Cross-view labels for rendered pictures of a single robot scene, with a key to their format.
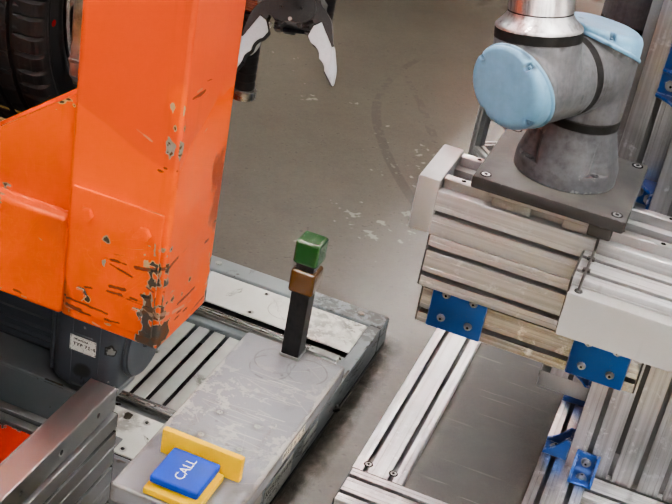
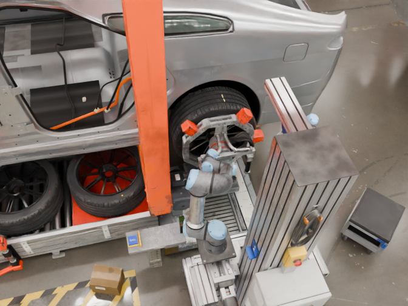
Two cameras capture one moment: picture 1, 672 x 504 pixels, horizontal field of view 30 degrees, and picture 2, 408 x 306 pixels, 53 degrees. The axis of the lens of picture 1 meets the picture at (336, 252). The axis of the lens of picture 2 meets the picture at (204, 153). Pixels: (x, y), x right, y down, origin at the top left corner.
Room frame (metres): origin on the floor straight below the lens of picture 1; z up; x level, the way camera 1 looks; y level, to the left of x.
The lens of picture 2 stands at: (0.98, -1.19, 3.24)
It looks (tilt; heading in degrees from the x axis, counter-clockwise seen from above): 52 degrees down; 57
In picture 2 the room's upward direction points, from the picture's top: 4 degrees clockwise
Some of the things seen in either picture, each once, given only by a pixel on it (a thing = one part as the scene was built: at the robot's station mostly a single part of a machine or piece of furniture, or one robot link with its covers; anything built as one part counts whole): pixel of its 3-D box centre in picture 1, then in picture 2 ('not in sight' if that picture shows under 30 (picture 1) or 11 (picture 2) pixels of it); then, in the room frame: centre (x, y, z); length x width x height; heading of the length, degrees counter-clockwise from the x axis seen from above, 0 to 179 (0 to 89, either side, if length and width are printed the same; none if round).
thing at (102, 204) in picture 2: not in sight; (109, 176); (1.35, 0.80, 0.39); 0.66 x 0.66 x 0.24
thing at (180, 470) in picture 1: (184, 475); (132, 240); (1.28, 0.14, 0.47); 0.07 x 0.07 x 0.02; 74
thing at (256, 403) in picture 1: (237, 427); (156, 237); (1.44, 0.09, 0.44); 0.43 x 0.17 x 0.03; 164
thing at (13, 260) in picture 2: not in sight; (8, 253); (0.44, 0.58, 0.30); 0.09 x 0.05 x 0.50; 164
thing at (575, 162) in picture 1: (572, 139); (215, 240); (1.69, -0.31, 0.87); 0.15 x 0.15 x 0.10
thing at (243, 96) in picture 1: (248, 52); not in sight; (1.90, 0.20, 0.83); 0.04 x 0.04 x 0.16
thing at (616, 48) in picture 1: (591, 65); (215, 232); (1.69, -0.30, 0.98); 0.13 x 0.12 x 0.14; 139
